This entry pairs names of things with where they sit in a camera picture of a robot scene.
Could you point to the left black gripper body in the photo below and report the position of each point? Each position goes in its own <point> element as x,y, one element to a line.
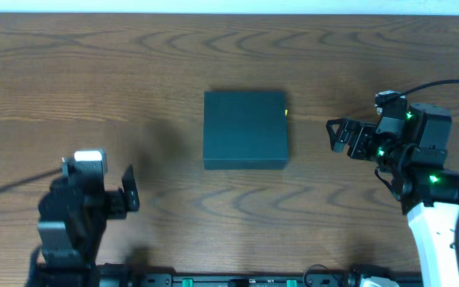
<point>96,212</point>

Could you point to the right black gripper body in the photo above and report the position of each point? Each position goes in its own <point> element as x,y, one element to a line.
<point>368,146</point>

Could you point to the black gift box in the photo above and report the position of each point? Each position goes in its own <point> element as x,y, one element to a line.
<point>245,130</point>

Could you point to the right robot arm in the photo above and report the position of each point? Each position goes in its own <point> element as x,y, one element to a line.
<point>409,143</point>

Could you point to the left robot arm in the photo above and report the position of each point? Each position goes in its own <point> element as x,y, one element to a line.
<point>73,219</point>

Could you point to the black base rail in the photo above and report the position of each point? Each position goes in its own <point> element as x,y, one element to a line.
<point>316,275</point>

